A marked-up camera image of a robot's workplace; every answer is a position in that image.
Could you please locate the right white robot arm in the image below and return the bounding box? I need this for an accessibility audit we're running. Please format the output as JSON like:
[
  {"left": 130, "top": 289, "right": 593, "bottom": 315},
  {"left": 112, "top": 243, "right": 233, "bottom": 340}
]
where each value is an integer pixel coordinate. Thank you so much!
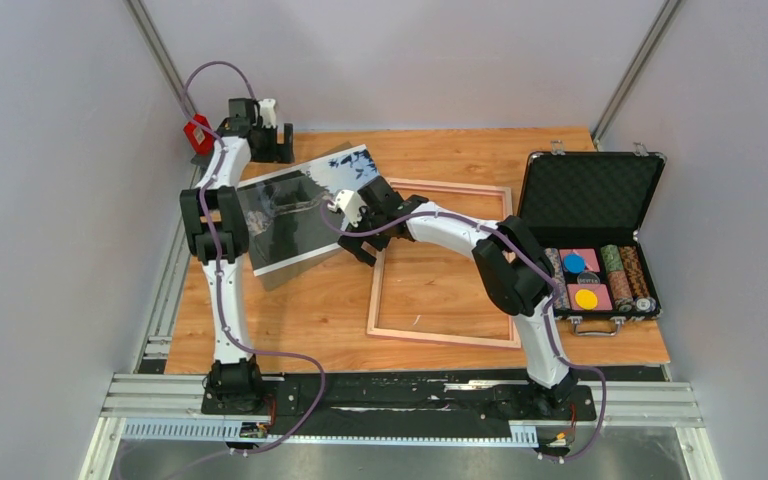
[{"left": 321, "top": 177, "right": 577, "bottom": 418}]

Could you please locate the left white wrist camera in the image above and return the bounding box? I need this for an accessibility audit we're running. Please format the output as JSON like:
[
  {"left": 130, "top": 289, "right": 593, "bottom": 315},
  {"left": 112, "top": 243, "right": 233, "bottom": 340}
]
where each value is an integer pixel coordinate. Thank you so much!
[{"left": 258, "top": 98, "right": 277, "bottom": 129}]

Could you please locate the red small box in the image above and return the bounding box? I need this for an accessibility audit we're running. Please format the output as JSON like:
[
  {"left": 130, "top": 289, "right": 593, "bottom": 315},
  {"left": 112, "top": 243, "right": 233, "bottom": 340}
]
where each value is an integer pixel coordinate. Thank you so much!
[{"left": 183, "top": 113, "right": 215, "bottom": 155}]

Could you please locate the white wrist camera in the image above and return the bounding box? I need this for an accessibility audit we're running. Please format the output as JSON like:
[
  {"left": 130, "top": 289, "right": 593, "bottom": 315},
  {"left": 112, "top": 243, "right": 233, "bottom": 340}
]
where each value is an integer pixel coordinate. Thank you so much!
[
  {"left": 327, "top": 189, "right": 367, "bottom": 227},
  {"left": 258, "top": 98, "right": 277, "bottom": 129}
]

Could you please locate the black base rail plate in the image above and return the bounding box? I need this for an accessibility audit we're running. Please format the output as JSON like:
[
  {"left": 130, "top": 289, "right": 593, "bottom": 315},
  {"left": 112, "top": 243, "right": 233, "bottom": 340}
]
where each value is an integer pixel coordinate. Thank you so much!
[{"left": 201, "top": 369, "right": 598, "bottom": 439}]

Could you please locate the wooden picture frame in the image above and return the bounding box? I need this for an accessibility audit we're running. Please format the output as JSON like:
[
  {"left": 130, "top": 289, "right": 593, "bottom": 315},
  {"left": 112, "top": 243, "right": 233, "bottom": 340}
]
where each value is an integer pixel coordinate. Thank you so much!
[{"left": 366, "top": 178, "right": 522, "bottom": 350}]

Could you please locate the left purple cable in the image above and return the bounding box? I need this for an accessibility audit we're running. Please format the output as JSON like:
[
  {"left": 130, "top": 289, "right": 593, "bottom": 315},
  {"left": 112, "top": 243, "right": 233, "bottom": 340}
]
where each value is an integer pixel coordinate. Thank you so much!
[{"left": 181, "top": 61, "right": 328, "bottom": 458}]

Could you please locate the yellow round chip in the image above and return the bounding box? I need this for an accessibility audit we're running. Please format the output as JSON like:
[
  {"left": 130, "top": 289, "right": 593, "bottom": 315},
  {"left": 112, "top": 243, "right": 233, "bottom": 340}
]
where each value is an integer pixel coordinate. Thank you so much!
[{"left": 574, "top": 289, "right": 599, "bottom": 310}]

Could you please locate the purple cable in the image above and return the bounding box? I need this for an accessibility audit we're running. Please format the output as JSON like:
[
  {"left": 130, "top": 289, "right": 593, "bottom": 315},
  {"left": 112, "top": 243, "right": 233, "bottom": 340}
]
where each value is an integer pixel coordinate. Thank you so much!
[
  {"left": 181, "top": 61, "right": 328, "bottom": 458},
  {"left": 318, "top": 198, "right": 608, "bottom": 463}
]

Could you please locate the black poker chip case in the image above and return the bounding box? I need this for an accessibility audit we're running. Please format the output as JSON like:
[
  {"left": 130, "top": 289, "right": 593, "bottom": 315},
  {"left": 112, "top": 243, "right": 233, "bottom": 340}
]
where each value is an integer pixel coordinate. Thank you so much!
[{"left": 517, "top": 147, "right": 667, "bottom": 336}]

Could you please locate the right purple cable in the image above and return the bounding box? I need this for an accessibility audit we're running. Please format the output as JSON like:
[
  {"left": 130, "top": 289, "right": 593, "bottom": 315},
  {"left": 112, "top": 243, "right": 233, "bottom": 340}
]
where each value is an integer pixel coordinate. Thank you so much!
[{"left": 318, "top": 198, "right": 608, "bottom": 463}]

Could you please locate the grey backing board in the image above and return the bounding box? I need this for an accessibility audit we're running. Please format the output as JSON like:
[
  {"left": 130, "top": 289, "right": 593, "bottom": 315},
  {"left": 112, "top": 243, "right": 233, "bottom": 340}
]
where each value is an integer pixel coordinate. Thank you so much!
[{"left": 243, "top": 141, "right": 385, "bottom": 292}]

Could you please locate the Great Wall photo print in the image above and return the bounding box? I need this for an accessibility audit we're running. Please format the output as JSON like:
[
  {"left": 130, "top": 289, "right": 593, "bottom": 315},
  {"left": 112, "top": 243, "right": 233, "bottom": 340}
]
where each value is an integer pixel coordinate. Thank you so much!
[{"left": 236, "top": 148, "right": 385, "bottom": 278}]

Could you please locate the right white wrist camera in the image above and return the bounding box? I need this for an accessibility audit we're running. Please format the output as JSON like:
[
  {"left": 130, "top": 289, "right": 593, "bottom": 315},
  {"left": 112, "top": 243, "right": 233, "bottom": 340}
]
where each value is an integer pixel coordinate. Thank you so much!
[{"left": 327, "top": 189, "right": 367, "bottom": 227}]

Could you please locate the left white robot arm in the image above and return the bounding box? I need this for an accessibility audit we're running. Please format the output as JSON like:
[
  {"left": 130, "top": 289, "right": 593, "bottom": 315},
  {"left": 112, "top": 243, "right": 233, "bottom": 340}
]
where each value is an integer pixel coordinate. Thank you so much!
[{"left": 179, "top": 98, "right": 294, "bottom": 415}]

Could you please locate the blue round chip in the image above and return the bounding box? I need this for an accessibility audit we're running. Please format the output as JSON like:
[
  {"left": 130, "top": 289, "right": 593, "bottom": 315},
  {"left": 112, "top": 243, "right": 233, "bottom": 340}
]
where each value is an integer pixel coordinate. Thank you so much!
[{"left": 562, "top": 253, "right": 587, "bottom": 274}]

